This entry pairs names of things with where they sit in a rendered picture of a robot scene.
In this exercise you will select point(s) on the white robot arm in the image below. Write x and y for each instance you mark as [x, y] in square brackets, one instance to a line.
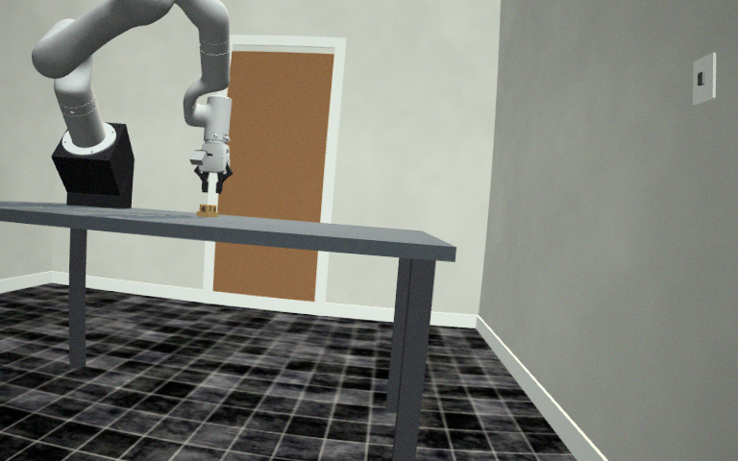
[65, 53]

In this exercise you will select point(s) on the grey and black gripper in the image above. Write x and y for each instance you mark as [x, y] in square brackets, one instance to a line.
[216, 164]

